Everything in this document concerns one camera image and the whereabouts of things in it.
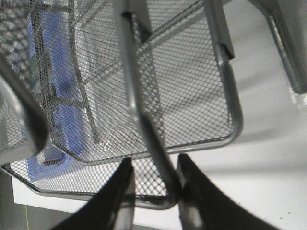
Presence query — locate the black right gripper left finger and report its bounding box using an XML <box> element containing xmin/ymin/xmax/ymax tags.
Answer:
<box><xmin>52</xmin><ymin>158</ymin><xmax>135</xmax><ymax>230</ymax></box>

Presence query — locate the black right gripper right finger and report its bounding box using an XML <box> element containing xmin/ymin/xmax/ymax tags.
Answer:
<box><xmin>177</xmin><ymin>154</ymin><xmax>260</xmax><ymax>230</ymax></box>

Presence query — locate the blue plastic tray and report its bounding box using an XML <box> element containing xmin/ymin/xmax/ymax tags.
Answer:
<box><xmin>25</xmin><ymin>10</ymin><xmax>87</xmax><ymax>183</ymax></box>

